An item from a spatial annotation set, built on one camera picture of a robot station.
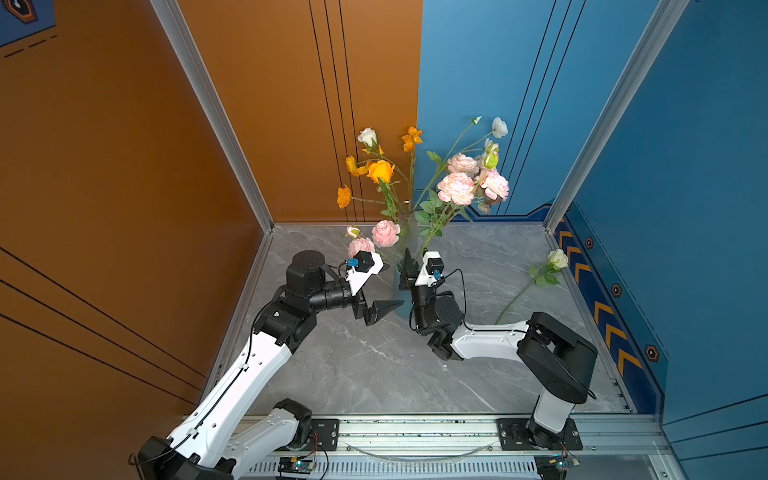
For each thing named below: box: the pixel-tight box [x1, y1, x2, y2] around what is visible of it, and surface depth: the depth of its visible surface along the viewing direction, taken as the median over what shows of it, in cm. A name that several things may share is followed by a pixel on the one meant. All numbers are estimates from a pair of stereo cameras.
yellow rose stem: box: [366, 160, 408, 265], surface depth 77 cm
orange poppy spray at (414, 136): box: [401, 126, 424, 216], surface depth 93 cm
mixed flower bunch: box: [414, 168, 510, 259], surface depth 60 cm
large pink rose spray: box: [426, 138, 510, 193], surface depth 59 cm
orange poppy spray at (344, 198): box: [336, 155, 409, 218], surface depth 80 cm
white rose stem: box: [358, 127, 409, 212], surface depth 91 cm
